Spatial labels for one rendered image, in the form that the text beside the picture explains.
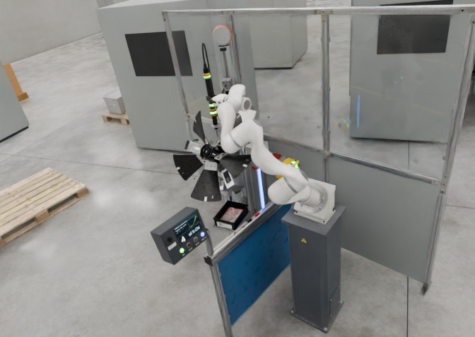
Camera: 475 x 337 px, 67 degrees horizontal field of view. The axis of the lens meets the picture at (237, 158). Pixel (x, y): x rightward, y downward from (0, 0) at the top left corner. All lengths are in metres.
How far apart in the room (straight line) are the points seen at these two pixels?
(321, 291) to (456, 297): 1.11
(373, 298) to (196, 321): 1.38
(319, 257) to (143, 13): 3.56
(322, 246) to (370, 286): 0.97
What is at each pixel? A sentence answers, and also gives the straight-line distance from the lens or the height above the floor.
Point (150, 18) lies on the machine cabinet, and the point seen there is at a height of 1.89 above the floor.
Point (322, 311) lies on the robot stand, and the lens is 2.80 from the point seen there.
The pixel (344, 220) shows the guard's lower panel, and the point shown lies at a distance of 3.21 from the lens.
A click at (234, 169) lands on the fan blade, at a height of 1.17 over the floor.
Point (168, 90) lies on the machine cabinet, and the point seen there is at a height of 0.97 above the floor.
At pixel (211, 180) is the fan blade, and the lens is 2.62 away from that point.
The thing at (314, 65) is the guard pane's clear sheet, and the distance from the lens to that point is 2.72.
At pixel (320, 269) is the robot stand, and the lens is 2.48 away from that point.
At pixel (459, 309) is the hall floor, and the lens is 3.25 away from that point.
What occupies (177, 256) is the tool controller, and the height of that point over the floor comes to 1.10.
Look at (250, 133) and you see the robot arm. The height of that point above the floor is 1.66.
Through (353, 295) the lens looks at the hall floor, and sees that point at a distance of 3.15.
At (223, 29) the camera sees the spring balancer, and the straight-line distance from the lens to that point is 2.99.
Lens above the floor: 2.43
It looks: 29 degrees down
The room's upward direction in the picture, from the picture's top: 9 degrees counter-clockwise
